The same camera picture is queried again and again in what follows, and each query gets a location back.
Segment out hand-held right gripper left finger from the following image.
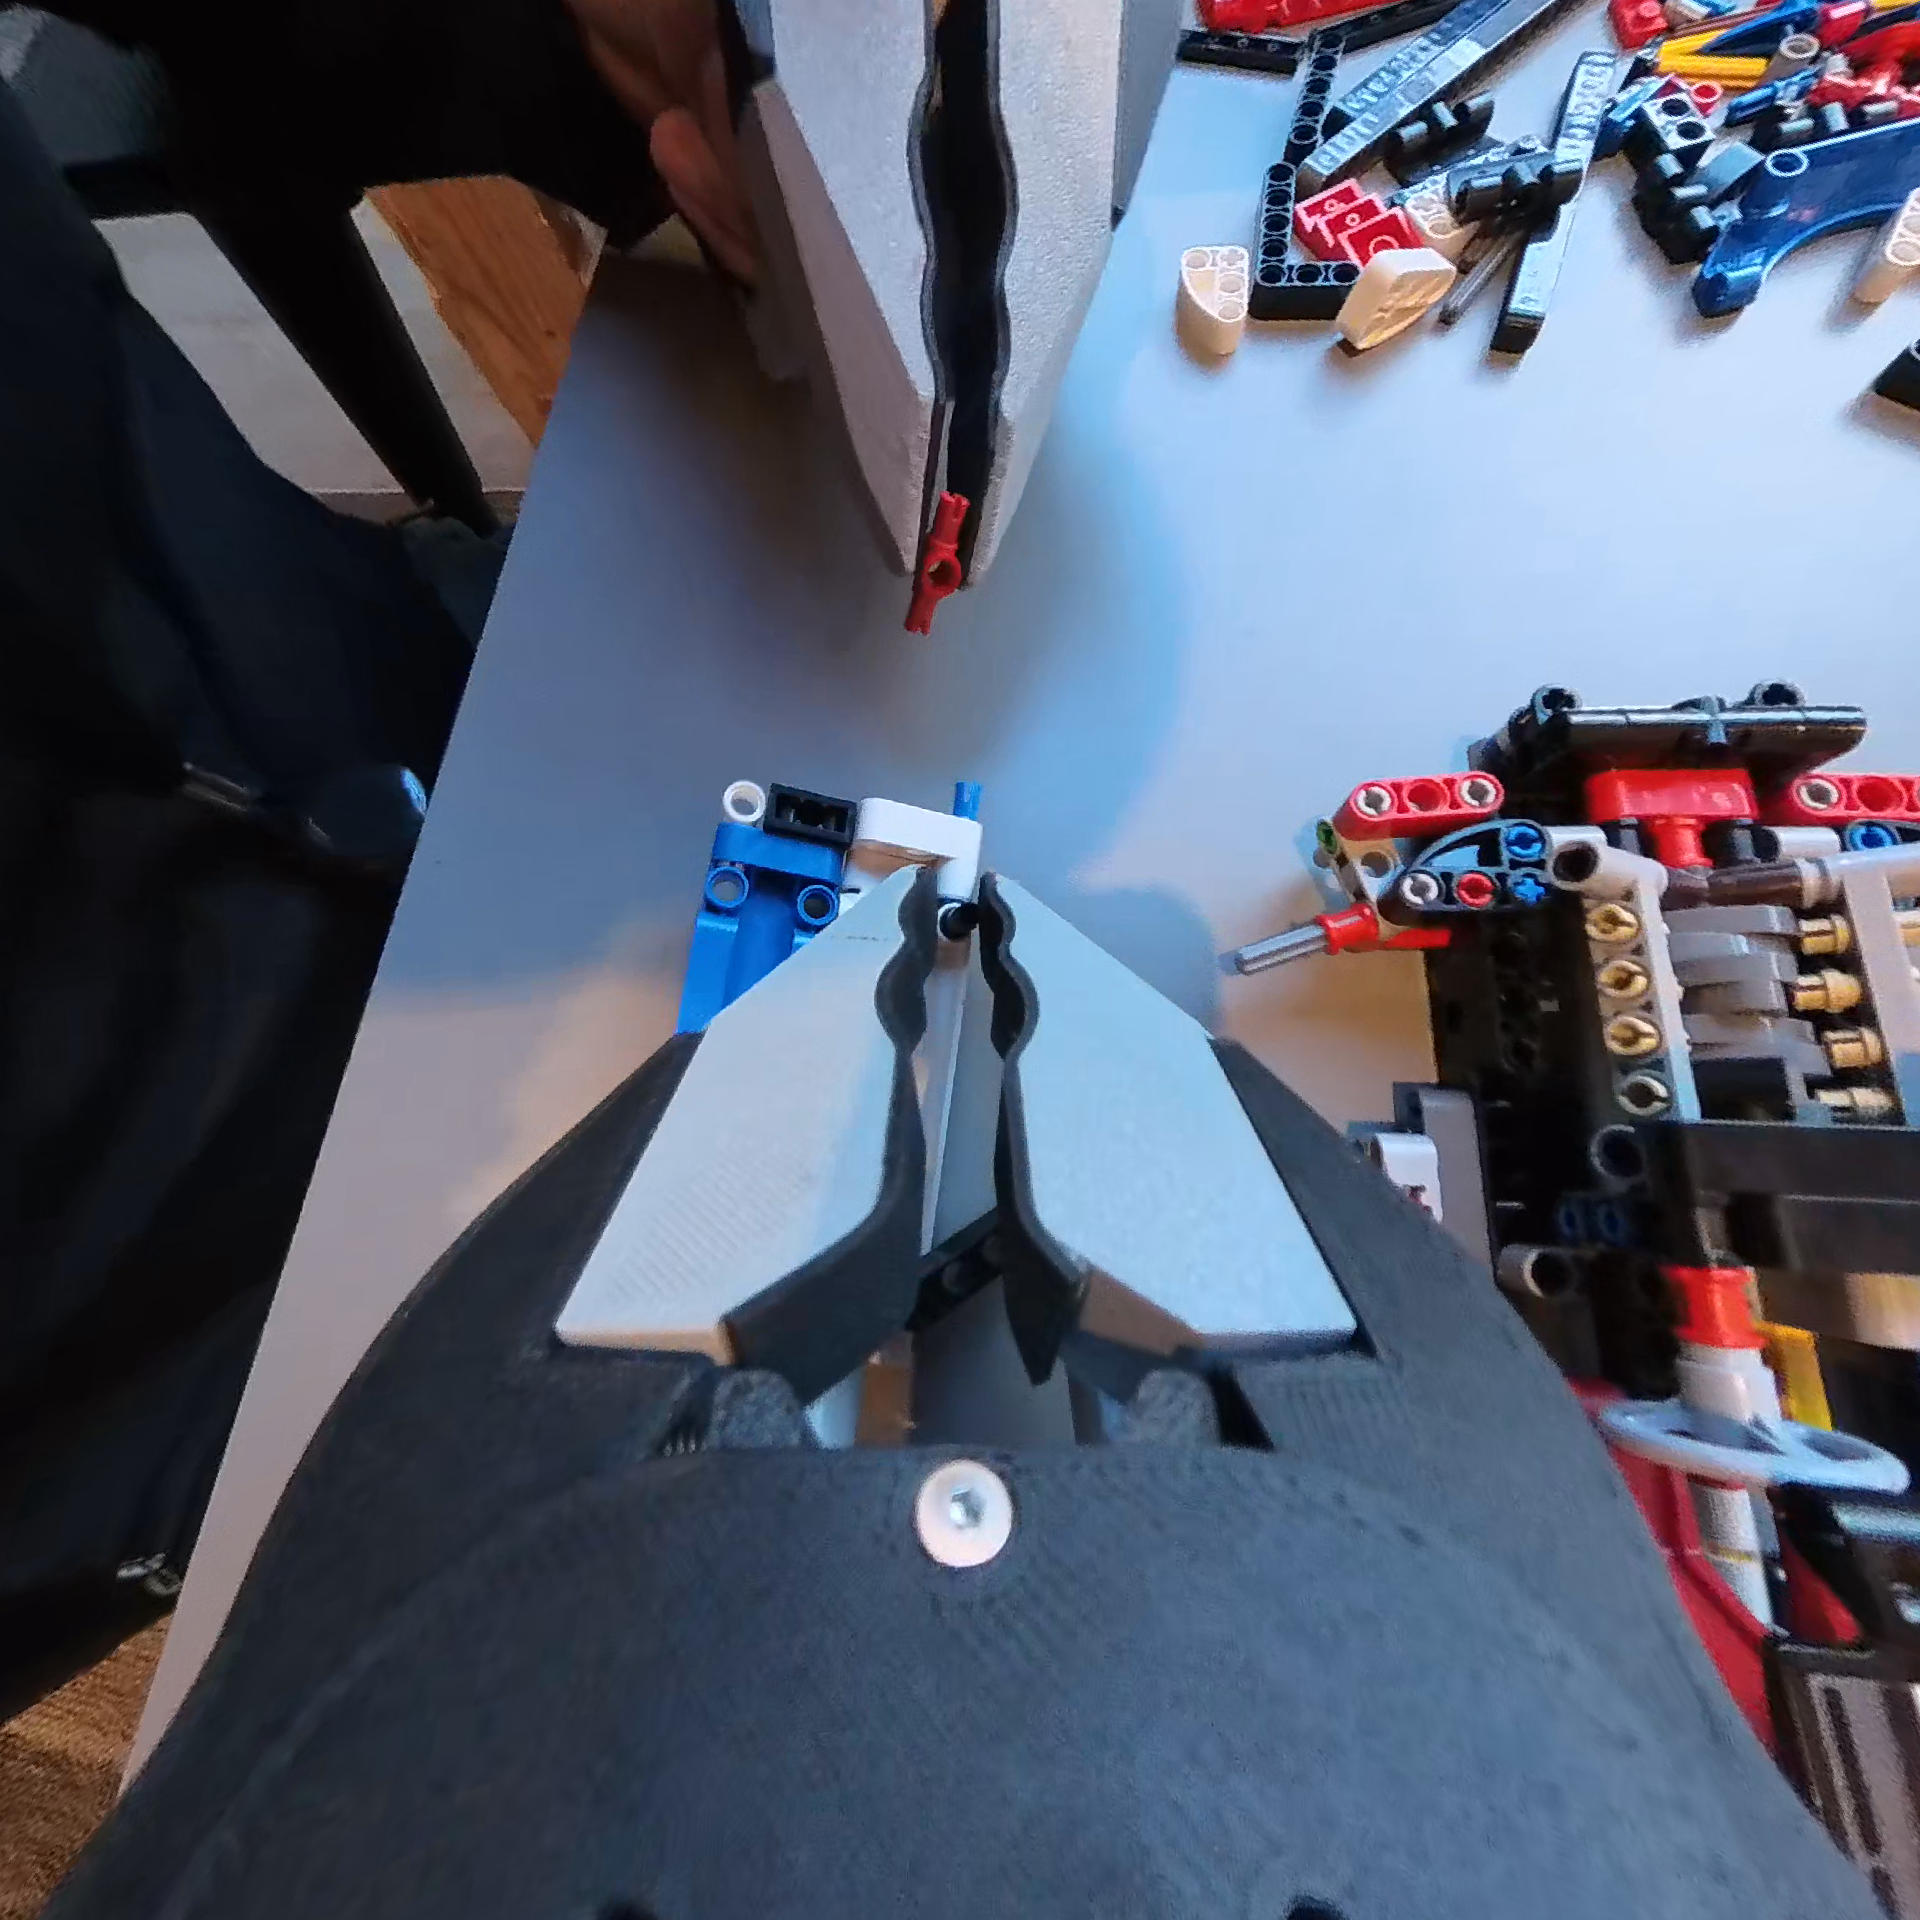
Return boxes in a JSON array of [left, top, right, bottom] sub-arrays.
[[552, 867, 928, 1399]]

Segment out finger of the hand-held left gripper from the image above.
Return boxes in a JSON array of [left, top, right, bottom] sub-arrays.
[[742, 0, 971, 582], [962, 0, 1191, 582]]

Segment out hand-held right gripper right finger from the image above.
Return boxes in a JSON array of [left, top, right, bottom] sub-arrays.
[[977, 875, 1364, 1385]]

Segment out black brick beam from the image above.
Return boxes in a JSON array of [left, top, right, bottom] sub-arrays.
[[914, 1224, 1012, 1322]]

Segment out blue white brick assembly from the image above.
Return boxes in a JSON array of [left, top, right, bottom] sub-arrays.
[[675, 778, 1001, 1442]]

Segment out red brick connector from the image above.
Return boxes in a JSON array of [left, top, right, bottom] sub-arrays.
[[904, 492, 974, 635]]

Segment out person's left forearm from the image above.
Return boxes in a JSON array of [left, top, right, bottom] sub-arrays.
[[45, 0, 677, 249]]

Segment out grey desk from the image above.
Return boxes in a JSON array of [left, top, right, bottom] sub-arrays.
[[125, 0, 1920, 1785]]

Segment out person's left hand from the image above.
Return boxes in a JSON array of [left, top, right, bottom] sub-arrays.
[[574, 0, 762, 285]]

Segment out pile of loose brick pieces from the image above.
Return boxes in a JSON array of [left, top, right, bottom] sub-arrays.
[[1169, 0, 1920, 414]]

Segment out toy brick car model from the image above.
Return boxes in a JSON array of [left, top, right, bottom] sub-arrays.
[[1215, 684, 1920, 1907]]

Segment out person's legs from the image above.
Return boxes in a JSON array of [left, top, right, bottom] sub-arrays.
[[0, 75, 512, 1727]]

